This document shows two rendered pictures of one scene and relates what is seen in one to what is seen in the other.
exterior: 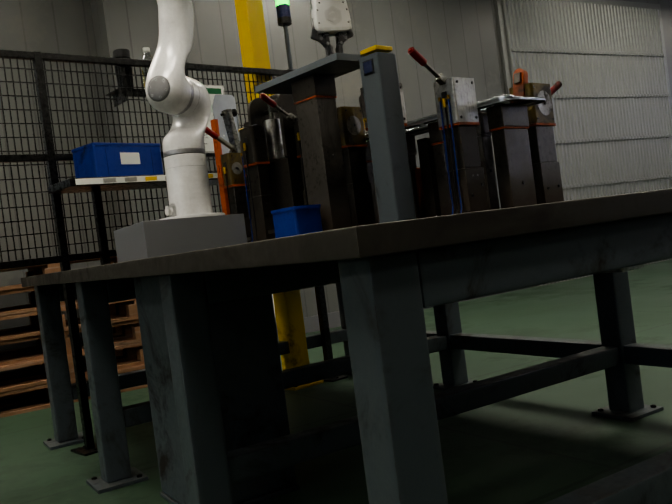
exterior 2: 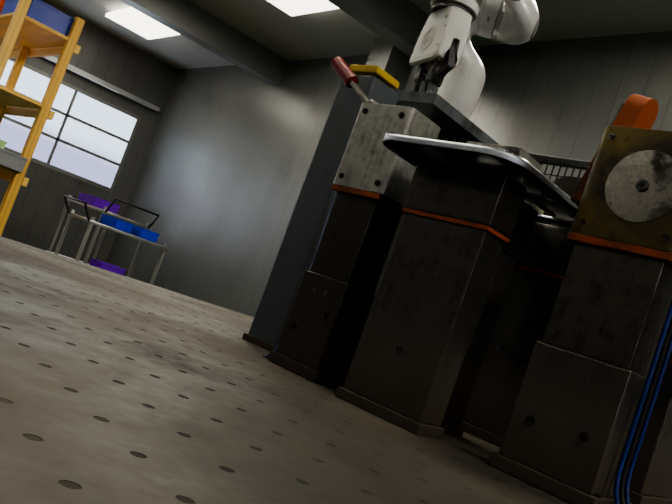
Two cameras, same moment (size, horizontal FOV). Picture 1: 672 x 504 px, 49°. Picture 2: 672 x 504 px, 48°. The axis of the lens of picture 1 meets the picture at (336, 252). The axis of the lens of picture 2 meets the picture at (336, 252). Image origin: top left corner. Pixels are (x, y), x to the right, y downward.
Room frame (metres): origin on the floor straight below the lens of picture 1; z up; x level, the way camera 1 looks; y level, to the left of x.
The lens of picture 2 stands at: (1.81, -1.34, 0.80)
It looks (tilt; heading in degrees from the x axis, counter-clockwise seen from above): 4 degrees up; 84
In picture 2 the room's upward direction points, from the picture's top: 20 degrees clockwise
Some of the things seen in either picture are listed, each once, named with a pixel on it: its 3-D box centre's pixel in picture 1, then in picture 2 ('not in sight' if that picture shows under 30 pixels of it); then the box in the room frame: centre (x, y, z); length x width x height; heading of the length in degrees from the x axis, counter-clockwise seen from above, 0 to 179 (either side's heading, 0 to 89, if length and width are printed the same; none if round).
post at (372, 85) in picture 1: (387, 141); (323, 216); (1.90, -0.17, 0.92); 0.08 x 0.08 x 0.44; 41
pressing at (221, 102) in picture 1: (228, 135); not in sight; (3.04, 0.38, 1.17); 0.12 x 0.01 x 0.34; 131
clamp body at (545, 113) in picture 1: (539, 148); (625, 320); (2.17, -0.64, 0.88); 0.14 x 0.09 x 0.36; 131
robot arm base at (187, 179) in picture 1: (188, 188); not in sight; (2.13, 0.40, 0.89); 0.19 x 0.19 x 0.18
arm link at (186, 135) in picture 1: (185, 117); not in sight; (2.16, 0.39, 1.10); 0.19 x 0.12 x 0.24; 162
